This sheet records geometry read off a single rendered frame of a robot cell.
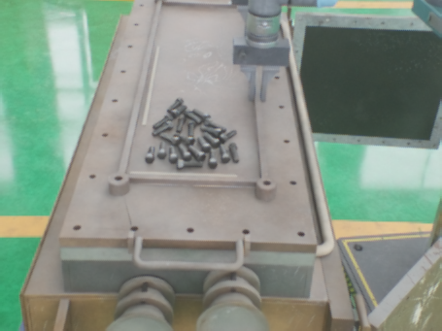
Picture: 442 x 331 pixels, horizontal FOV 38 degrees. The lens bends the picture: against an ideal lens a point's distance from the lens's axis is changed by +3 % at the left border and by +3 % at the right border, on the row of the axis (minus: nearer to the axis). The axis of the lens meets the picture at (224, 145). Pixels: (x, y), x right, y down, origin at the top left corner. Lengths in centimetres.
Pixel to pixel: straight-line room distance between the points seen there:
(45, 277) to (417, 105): 180
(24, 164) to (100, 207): 258
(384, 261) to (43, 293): 174
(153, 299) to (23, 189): 248
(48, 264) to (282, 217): 46
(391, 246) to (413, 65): 75
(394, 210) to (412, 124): 89
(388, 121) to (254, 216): 159
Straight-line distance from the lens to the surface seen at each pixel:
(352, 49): 254
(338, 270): 130
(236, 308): 112
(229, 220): 117
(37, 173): 369
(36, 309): 128
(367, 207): 351
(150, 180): 125
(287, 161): 134
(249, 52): 148
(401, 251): 279
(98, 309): 126
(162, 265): 109
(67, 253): 118
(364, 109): 267
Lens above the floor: 212
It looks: 33 degrees down
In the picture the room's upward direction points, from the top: 3 degrees clockwise
